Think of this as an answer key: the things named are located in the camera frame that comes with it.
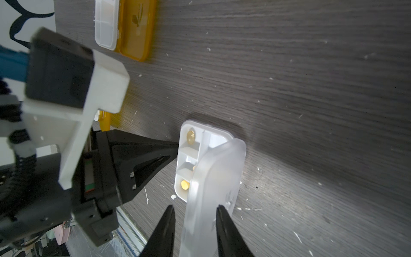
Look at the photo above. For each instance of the clear lid pillbox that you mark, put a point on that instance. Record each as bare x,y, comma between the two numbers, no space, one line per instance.
210,165

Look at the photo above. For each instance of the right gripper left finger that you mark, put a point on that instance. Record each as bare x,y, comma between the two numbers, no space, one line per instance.
161,242

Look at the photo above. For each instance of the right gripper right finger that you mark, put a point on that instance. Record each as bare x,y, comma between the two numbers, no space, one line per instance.
229,240

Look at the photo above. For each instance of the yellow pillbox far left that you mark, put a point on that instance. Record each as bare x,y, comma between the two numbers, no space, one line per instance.
104,119

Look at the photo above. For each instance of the yellow pillbox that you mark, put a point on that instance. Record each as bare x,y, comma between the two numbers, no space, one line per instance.
125,26
104,119

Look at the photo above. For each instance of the yellow pillbox near left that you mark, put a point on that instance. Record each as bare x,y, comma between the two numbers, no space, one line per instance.
125,26

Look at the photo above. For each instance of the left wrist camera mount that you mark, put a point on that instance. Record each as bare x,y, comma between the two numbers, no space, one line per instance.
66,84

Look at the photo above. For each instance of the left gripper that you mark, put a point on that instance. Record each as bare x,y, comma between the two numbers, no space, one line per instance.
113,173

